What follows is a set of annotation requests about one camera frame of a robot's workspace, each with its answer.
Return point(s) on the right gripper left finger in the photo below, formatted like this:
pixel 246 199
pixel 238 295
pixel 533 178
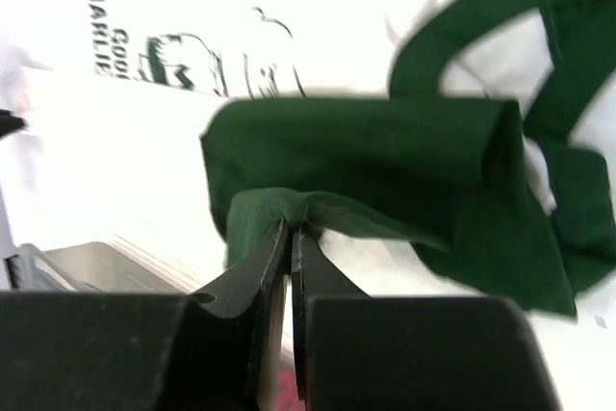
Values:
pixel 225 353

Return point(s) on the rolled pink t-shirt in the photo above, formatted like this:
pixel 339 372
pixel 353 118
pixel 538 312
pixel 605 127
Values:
pixel 287 398

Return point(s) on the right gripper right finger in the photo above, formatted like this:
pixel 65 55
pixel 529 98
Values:
pixel 312 276

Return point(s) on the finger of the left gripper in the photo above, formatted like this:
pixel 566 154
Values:
pixel 10 123

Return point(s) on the white and green t-shirt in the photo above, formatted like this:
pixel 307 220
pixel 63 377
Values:
pixel 476 135

